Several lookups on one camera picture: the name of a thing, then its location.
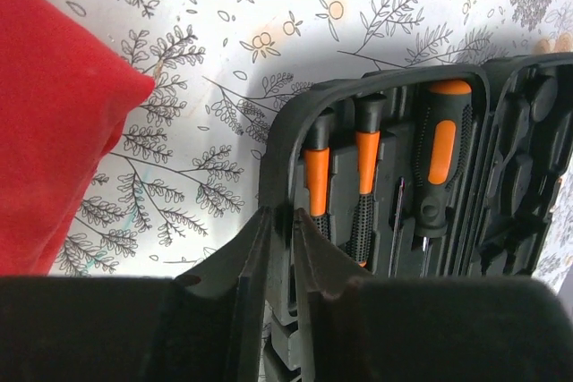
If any small precision screwdriver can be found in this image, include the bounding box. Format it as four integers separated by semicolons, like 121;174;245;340
303;108;334;240

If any black orange grip screwdriver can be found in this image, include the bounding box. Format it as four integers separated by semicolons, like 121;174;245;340
413;80;472;276

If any thin screwdriver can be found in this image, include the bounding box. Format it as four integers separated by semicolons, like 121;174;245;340
346;94;386;267

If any black plastic tool case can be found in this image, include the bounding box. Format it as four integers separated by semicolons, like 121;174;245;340
259;54;572;381

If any red cloth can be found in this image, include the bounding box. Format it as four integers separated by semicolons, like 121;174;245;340
1;0;155;276

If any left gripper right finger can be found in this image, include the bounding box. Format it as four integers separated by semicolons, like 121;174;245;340
293;209;572;381

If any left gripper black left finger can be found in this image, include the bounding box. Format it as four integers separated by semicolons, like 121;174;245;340
1;208;272;381

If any large orange handle screwdriver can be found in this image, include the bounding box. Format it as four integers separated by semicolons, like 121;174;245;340
389;176;406;278

